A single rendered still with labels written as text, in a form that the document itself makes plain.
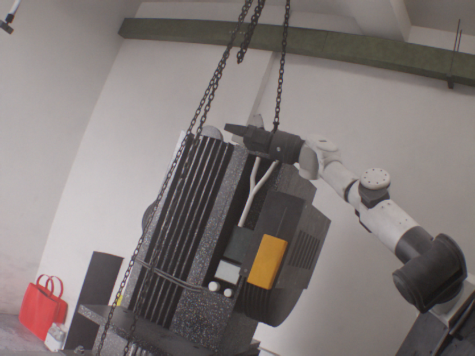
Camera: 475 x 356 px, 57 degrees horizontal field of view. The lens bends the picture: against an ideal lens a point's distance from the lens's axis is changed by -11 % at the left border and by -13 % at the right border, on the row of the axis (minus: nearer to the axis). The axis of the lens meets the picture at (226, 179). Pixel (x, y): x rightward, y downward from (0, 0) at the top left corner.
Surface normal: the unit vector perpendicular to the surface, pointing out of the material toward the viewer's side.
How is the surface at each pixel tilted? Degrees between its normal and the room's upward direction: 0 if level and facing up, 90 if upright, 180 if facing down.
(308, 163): 124
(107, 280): 90
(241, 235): 90
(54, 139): 90
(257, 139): 88
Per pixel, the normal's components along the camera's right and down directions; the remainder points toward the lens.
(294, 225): -0.38, -0.22
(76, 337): 0.89, 0.29
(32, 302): -0.52, -0.35
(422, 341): -0.90, -0.40
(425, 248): -0.44, -0.66
